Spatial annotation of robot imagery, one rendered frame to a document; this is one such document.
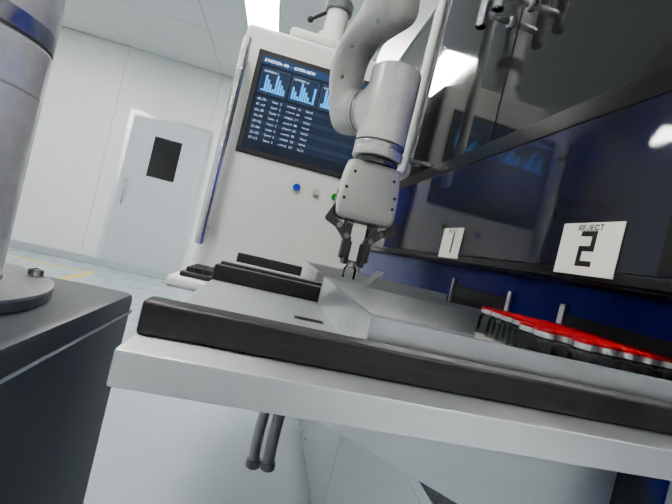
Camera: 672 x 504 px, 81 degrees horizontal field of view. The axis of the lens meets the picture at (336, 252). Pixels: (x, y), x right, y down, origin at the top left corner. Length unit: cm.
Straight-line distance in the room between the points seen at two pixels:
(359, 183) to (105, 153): 573
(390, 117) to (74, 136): 595
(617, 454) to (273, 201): 105
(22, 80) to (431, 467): 42
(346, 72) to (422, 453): 59
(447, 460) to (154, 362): 25
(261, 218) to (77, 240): 521
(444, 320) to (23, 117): 50
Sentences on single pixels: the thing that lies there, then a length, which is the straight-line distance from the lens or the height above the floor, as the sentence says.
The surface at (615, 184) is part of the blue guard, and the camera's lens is 52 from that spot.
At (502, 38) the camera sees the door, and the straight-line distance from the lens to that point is 95.
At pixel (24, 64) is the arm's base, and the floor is 103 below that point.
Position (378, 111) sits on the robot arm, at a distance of 67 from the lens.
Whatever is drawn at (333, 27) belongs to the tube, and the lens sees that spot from 144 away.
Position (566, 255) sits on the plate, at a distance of 54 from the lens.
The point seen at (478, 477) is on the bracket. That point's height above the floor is 80.
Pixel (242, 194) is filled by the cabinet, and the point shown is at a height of 105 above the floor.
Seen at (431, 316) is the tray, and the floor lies 90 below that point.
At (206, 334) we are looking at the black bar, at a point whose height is 89.
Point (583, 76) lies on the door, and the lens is 66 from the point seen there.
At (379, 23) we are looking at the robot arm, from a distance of 70.
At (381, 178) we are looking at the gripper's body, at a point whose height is 108.
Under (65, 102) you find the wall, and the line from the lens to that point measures 659.
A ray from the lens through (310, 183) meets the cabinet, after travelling 122.
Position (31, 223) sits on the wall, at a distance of 656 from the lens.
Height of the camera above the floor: 95
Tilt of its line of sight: level
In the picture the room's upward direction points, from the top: 14 degrees clockwise
